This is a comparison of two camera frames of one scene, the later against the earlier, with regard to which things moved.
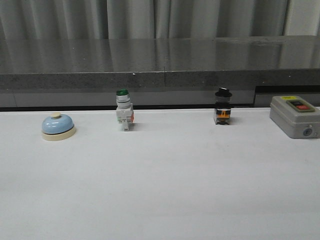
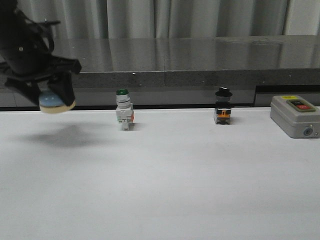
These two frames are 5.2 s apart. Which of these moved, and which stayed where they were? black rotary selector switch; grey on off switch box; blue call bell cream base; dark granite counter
Moved: blue call bell cream base
Stayed: grey on off switch box; black rotary selector switch; dark granite counter
